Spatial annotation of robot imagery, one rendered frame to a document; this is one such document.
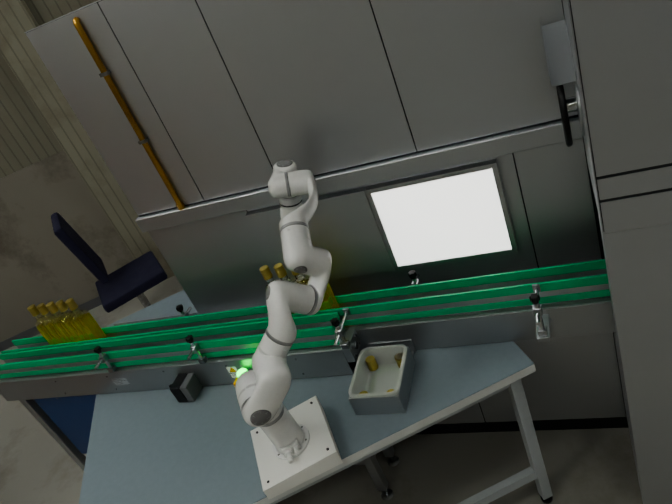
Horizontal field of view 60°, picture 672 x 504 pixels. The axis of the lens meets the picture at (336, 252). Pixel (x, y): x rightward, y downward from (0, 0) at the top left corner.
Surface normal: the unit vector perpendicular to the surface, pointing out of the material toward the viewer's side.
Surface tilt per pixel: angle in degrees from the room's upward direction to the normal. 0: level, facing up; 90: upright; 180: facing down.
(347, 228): 90
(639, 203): 90
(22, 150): 90
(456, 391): 0
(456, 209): 90
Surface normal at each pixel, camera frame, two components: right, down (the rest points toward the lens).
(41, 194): 0.26, 0.42
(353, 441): -0.35, -0.80
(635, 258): -0.24, 0.58
